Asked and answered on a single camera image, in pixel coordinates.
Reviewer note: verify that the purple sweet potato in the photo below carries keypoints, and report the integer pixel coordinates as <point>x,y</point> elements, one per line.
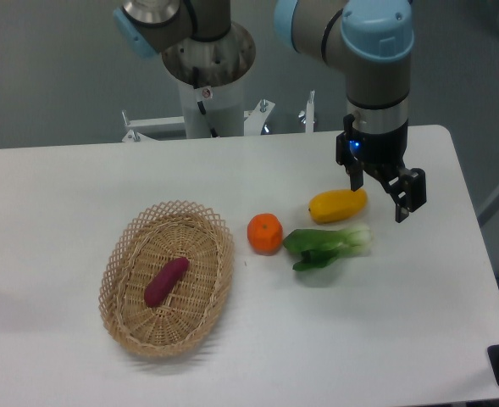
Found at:
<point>163,283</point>

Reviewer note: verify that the orange tangerine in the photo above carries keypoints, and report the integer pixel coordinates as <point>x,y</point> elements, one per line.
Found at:
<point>265,234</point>

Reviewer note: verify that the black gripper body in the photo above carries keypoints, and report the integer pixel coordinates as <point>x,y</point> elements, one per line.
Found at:
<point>378,153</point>

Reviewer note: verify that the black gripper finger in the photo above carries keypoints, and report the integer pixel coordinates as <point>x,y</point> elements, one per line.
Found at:
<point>407,188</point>
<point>355,172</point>

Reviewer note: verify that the woven wicker basket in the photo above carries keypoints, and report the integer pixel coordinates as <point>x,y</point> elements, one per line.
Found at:
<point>161,233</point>

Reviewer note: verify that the yellow mango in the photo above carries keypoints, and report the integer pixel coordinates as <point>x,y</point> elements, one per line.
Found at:
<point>337,205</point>

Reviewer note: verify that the green bok choy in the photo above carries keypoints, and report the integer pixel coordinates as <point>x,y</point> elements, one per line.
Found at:
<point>319,248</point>

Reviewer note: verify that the white metal base frame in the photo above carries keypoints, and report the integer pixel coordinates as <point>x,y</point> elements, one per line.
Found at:
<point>255,122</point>

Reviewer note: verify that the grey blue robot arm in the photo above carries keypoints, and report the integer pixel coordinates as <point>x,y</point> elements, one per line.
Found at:
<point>370,42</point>

